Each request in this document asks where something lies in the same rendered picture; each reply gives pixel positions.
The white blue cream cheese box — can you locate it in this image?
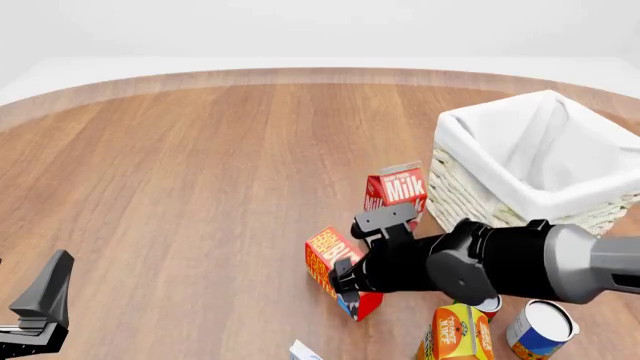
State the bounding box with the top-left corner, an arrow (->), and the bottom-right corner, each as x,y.
288,339 -> 332,360

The orange juice carton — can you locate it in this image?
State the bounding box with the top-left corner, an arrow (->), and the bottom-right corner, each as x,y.
416,303 -> 496,360

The red orange butter box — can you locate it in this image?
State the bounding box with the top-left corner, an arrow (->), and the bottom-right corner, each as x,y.
304,225 -> 385,323

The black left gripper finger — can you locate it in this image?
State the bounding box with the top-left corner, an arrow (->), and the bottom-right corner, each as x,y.
8,249 -> 76,328

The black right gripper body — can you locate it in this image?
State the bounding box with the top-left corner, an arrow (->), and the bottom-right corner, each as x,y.
329,256 -> 372,296

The wicker basket with white liner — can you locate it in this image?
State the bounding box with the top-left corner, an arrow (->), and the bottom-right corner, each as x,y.
431,89 -> 640,238

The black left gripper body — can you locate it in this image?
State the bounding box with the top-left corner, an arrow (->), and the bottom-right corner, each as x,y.
0,316 -> 70,356

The tin with orange blue label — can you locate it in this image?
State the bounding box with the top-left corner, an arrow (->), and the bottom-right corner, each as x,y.
505,298 -> 581,360

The tin with red label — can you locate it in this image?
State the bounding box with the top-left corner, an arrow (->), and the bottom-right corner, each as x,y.
472,294 -> 503,321

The red milk carton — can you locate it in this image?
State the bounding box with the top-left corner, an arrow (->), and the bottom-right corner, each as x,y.
363,160 -> 429,228

